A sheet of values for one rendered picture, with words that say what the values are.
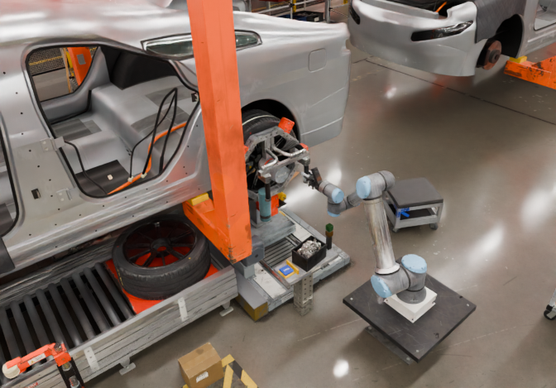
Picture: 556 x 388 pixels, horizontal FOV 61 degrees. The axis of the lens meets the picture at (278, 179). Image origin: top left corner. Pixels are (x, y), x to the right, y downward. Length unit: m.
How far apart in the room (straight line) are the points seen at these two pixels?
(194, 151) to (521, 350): 2.51
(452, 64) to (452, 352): 2.98
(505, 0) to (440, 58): 0.79
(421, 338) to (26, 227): 2.38
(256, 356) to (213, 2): 2.18
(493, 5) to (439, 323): 3.25
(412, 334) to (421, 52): 3.10
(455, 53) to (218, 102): 3.25
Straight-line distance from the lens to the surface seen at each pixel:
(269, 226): 3.85
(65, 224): 3.10
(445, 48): 5.20
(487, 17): 5.28
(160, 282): 3.22
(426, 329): 3.14
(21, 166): 2.86
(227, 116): 2.54
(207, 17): 2.33
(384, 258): 2.86
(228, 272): 3.28
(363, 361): 3.29
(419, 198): 4.06
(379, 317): 3.14
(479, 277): 3.98
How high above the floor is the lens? 2.69
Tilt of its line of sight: 34 degrees down
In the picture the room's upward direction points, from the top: 2 degrees counter-clockwise
